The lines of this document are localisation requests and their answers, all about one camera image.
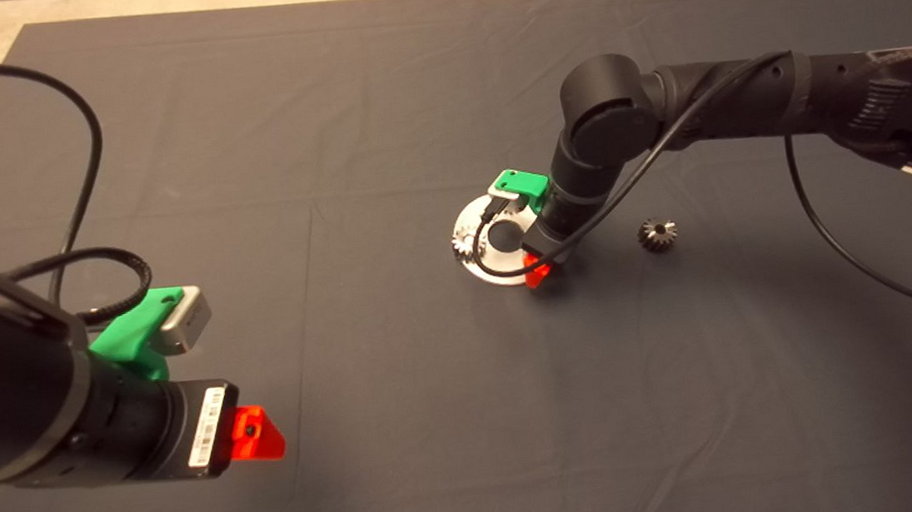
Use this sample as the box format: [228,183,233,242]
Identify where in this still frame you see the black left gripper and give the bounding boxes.
[145,372,289,484]

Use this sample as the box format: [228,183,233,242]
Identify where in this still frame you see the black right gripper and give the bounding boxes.
[517,194,586,290]

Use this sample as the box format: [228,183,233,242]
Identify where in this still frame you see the small dark steel gear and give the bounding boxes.
[636,216,680,256]

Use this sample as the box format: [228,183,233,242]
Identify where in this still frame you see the round metal plate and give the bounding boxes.
[449,190,547,291]

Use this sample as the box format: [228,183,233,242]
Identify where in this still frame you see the dark grey table cloth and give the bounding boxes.
[0,0,912,512]

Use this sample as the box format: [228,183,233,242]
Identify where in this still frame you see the silver right camera box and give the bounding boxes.
[487,186,536,225]

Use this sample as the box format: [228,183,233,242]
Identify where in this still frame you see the silver camera box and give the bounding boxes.
[487,186,536,225]
[152,285,217,356]

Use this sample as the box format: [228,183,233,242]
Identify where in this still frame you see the green right camera mount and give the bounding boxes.
[496,165,552,206]

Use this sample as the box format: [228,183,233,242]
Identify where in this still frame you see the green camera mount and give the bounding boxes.
[496,165,552,206]
[85,286,192,387]

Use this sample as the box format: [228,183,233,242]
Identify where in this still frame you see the silver left camera box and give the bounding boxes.
[152,285,217,356]

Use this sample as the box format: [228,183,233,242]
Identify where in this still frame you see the green left camera mount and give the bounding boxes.
[85,286,192,387]

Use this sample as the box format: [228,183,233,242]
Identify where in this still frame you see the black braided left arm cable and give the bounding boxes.
[4,242,157,333]

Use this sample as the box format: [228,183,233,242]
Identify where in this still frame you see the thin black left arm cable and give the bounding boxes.
[0,42,119,309]

